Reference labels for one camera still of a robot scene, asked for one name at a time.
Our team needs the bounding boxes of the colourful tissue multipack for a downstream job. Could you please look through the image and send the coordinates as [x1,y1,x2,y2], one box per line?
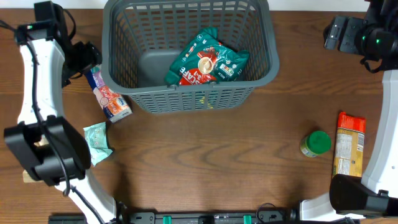
[85,65,132,123]

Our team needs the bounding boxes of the light teal wipes pack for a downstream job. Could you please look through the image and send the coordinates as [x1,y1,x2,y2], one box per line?
[83,122,113,166]

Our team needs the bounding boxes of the green Nescafe 3in1 bag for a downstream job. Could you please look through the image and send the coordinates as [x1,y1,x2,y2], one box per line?
[165,27,250,85]

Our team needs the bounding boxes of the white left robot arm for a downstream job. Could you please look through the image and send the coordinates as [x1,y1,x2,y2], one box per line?
[4,1,119,223]

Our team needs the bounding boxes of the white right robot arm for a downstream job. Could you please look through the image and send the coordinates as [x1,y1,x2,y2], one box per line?
[286,1,397,223]

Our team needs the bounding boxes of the red and yellow snack pack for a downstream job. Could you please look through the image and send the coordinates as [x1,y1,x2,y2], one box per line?
[332,112,366,177]

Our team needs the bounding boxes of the grey plastic lattice basket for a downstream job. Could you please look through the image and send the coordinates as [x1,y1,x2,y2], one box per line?
[102,0,279,113]

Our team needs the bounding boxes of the green lidded small jar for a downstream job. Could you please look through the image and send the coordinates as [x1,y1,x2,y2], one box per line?
[300,131,331,157]

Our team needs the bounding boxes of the beige paper pouch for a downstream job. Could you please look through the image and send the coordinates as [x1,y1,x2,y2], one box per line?
[22,136,50,184]

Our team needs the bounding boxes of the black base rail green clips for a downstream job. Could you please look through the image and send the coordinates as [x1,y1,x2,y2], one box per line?
[48,202,299,224]

